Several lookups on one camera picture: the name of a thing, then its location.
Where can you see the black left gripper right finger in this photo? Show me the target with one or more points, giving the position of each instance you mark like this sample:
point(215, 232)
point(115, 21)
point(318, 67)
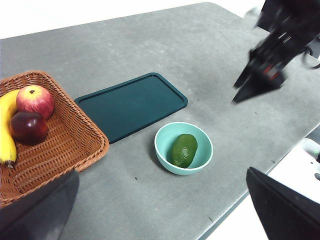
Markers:
point(287, 215)

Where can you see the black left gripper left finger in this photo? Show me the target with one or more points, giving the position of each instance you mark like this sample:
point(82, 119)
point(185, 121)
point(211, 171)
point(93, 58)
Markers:
point(37, 215)

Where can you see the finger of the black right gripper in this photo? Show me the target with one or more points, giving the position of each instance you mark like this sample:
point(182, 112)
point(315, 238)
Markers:
point(257, 88)
point(251, 70)

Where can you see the green avocado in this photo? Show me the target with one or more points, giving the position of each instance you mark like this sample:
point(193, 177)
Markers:
point(184, 150)

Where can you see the teal ribbed bowl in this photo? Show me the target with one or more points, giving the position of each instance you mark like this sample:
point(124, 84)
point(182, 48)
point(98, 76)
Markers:
point(163, 160)

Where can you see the brown wicker basket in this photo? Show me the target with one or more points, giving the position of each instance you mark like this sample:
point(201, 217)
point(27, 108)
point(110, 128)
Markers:
point(67, 150)

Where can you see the dark red plum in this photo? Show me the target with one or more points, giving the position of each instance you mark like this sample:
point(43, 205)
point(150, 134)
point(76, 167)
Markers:
point(28, 128)

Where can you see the yellow banana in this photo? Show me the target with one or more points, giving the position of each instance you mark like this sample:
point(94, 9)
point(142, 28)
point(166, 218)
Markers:
point(6, 132)

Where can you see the red apple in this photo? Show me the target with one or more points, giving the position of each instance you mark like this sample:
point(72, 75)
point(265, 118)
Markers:
point(36, 101)

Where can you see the black rectangular tray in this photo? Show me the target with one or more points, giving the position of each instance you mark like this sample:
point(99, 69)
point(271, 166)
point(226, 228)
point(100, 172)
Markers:
point(130, 107)

